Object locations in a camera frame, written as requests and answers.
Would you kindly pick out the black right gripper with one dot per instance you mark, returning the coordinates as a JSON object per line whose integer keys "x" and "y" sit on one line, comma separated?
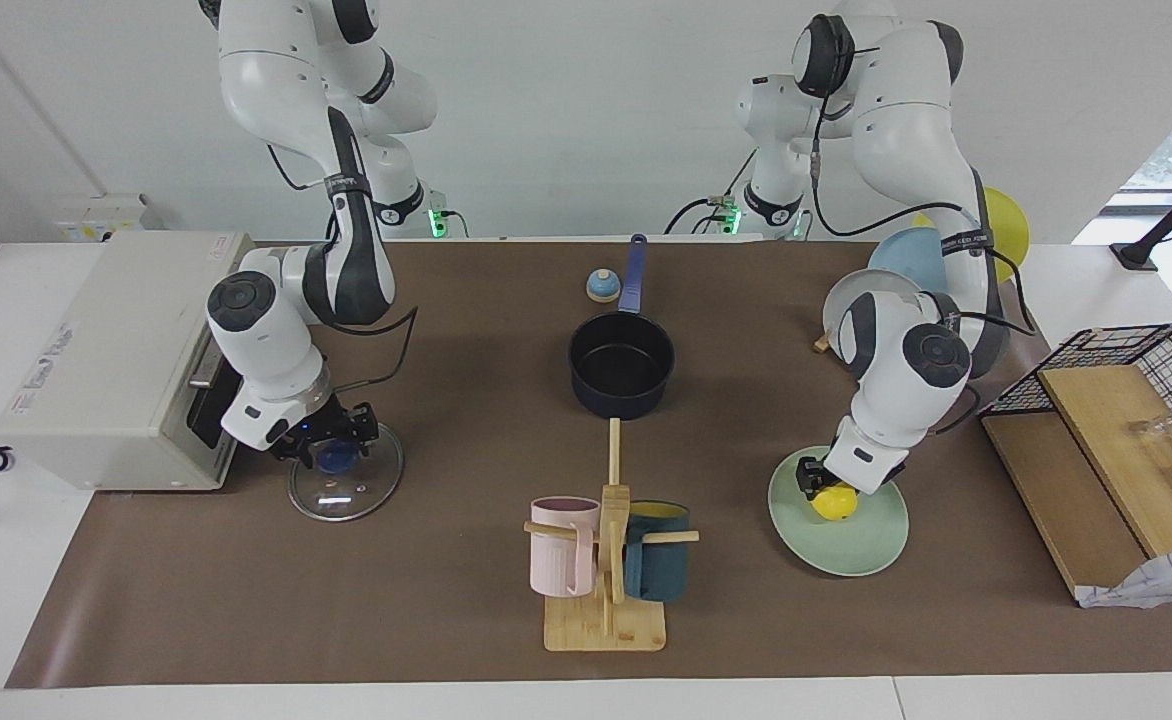
{"x": 336, "y": 420}

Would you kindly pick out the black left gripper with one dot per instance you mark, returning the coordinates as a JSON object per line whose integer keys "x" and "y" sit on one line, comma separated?
{"x": 813, "y": 465}

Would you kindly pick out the yellow lemon toy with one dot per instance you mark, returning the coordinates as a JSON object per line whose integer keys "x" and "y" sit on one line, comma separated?
{"x": 836, "y": 503}

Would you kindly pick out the glass lid purple knob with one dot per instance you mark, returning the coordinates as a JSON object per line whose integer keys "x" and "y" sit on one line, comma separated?
{"x": 346, "y": 495}

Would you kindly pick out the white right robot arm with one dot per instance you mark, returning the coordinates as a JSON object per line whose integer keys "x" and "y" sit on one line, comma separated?
{"x": 266, "y": 330}

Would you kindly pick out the light green plate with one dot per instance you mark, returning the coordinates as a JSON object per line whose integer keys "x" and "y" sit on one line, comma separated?
{"x": 846, "y": 545}

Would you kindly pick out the wooden plate rack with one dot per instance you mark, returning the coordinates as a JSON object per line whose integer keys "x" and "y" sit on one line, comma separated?
{"x": 822, "y": 344}

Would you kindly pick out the grey plate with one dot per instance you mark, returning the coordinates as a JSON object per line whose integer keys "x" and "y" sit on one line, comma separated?
{"x": 841, "y": 300}

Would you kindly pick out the light blue plate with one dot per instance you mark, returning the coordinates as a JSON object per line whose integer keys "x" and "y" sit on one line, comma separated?
{"x": 911, "y": 262}

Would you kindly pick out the yellow plate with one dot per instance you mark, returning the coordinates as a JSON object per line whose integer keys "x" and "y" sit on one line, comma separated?
{"x": 1008, "y": 230}

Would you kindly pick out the dark teal mug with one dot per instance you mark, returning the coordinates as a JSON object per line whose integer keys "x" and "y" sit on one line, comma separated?
{"x": 658, "y": 570}

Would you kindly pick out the brown table mat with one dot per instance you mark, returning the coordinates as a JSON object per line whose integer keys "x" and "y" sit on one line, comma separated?
{"x": 446, "y": 600}

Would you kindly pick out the wooden mug tree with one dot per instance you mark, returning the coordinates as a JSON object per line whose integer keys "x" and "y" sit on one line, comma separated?
{"x": 606, "y": 625}

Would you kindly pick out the beige toaster oven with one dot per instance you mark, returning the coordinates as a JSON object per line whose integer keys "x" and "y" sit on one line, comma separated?
{"x": 106, "y": 360}

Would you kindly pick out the pink mug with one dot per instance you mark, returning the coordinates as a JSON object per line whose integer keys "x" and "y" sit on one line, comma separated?
{"x": 561, "y": 560}

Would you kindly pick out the light wooden cutting board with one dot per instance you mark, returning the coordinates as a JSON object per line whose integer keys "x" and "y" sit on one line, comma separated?
{"x": 1116, "y": 450}

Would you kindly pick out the white power box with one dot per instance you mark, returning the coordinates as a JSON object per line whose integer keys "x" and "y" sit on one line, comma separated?
{"x": 106, "y": 215}

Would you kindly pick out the clear glass cup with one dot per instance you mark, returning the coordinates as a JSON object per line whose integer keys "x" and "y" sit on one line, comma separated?
{"x": 1161, "y": 440}

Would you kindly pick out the black clamp stand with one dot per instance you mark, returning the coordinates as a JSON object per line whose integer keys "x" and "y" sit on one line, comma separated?
{"x": 1161, "y": 225}

